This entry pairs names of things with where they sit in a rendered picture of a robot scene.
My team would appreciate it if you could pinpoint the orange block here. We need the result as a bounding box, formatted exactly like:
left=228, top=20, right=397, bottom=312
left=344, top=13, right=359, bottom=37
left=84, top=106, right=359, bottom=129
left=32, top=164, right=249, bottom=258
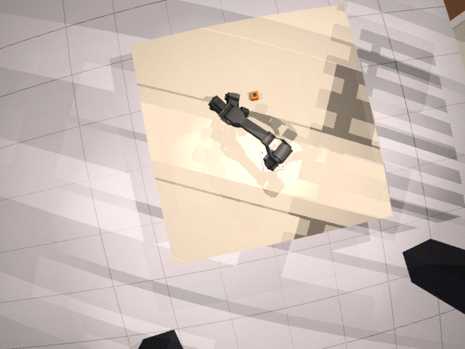
left=250, top=91, right=259, bottom=101

